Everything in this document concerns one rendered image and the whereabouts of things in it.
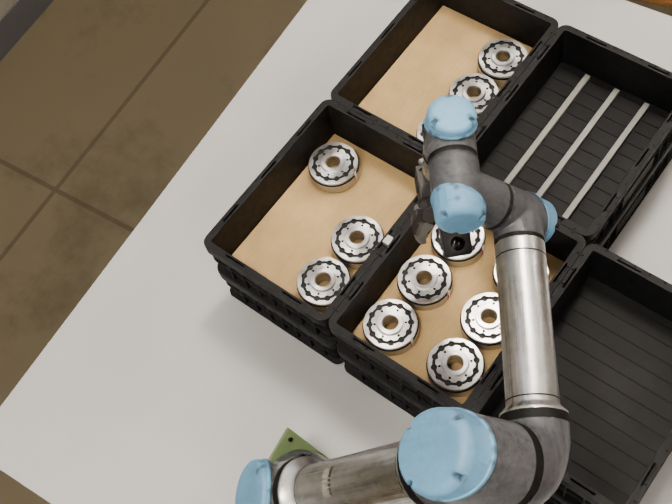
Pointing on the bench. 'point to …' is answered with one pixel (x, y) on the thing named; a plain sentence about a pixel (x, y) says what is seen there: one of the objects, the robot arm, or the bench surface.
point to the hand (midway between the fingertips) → (438, 240)
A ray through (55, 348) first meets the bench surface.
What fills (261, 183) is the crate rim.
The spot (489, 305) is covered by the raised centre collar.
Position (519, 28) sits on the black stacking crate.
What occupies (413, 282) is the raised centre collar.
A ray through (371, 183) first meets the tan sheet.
